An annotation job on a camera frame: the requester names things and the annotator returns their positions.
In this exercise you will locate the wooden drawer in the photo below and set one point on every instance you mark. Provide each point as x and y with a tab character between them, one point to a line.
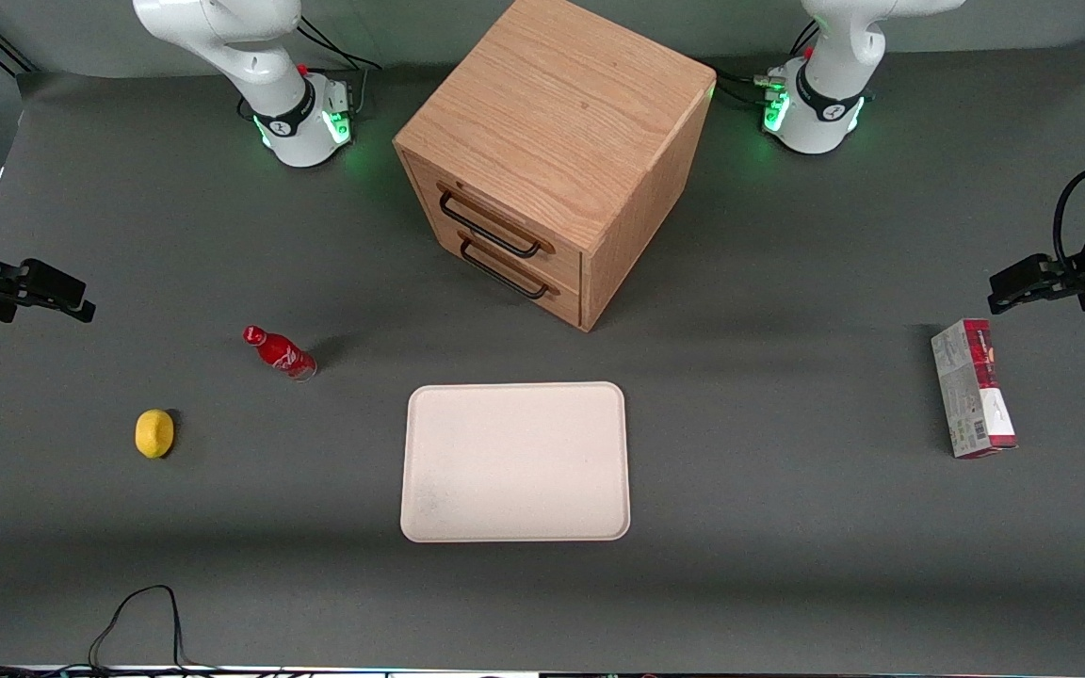
505	282
467	202

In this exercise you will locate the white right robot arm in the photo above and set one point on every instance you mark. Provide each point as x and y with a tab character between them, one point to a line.
260	66

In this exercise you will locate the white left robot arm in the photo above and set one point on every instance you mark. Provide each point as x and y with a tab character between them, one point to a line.
830	85

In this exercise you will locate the wooden drawer cabinet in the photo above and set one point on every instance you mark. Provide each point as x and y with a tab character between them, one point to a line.
561	104

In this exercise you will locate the red and grey carton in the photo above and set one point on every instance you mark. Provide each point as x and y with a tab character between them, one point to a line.
971	391

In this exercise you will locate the yellow lemon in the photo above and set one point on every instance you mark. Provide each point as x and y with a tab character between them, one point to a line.
154	434

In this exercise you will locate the red soda bottle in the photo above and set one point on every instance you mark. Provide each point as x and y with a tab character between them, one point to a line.
279	353

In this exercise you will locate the cream rectangular tray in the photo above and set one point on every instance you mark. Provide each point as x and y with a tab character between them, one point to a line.
514	461

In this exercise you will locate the black frame strut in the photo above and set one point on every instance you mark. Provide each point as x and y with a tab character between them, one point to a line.
6	47

